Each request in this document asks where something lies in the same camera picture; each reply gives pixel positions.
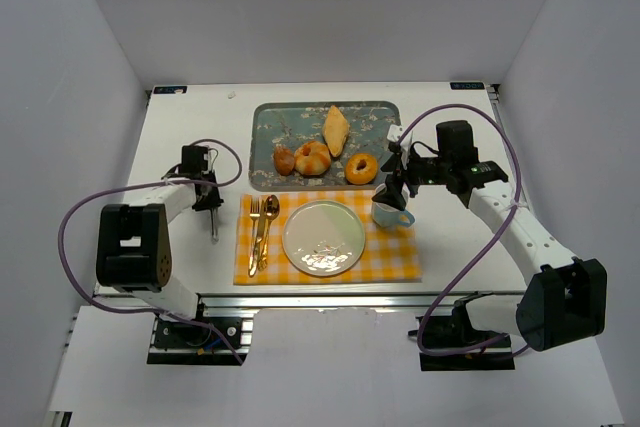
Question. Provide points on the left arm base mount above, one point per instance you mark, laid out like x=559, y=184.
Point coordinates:
x=174, y=343

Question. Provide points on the white blue mug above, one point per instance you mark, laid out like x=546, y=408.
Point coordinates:
x=386, y=217

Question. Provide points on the gold spoon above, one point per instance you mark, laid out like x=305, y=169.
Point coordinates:
x=272, y=214

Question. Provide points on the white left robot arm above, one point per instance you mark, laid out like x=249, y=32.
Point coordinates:
x=134, y=252

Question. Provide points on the gold fork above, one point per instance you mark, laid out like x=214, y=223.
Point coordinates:
x=255, y=215

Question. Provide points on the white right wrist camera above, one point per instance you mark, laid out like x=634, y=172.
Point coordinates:
x=399, y=139

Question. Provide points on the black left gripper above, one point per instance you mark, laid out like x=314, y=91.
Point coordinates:
x=208, y=202

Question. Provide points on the orange bagel bread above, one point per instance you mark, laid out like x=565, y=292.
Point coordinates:
x=361, y=169

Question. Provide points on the striped round bun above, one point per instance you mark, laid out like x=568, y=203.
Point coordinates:
x=312, y=159

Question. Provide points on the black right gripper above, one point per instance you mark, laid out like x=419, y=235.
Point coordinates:
x=400, y=181

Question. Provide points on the silver metal tongs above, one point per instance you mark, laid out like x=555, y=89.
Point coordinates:
x=214, y=225

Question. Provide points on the white green ceramic plate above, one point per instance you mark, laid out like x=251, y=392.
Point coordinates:
x=323, y=238

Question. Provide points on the small brown bread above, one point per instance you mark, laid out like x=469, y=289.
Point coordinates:
x=284, y=161

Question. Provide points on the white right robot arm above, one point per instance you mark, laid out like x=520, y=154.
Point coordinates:
x=565, y=296

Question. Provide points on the gold knife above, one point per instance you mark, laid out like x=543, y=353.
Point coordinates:
x=261, y=228

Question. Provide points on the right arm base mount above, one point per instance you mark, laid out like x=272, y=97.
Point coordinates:
x=454, y=331

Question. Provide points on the aluminium table edge rail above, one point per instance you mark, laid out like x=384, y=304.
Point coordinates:
x=322, y=300

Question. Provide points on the long pale bread loaf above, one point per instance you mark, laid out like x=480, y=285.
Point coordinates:
x=335, y=131

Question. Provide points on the yellow checkered cloth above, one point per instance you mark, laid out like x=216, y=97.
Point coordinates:
x=390, y=254

